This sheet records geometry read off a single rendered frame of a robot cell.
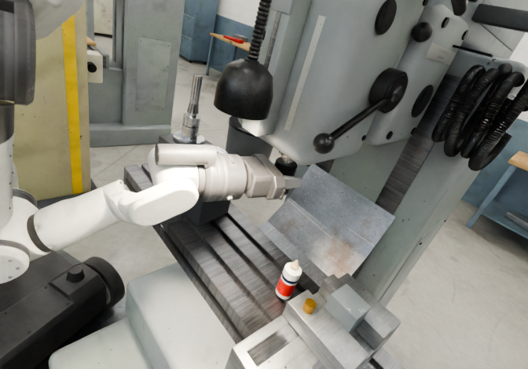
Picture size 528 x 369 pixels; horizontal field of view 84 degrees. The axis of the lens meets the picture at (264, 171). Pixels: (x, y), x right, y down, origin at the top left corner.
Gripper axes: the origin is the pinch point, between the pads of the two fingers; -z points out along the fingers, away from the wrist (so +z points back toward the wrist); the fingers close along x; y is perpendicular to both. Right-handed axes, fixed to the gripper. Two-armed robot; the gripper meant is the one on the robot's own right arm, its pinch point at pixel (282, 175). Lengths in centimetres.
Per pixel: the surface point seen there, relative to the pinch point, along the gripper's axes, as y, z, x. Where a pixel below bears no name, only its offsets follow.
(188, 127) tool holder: 4.1, 11.4, 31.9
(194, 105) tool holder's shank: -2.1, 10.5, 32.6
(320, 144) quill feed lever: -15.2, 8.2, -15.4
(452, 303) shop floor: 122, -198, 1
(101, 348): 48, 34, 1
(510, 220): 97, -365, 42
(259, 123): -13.4, 12.1, -5.2
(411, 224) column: 10.9, -41.0, -10.0
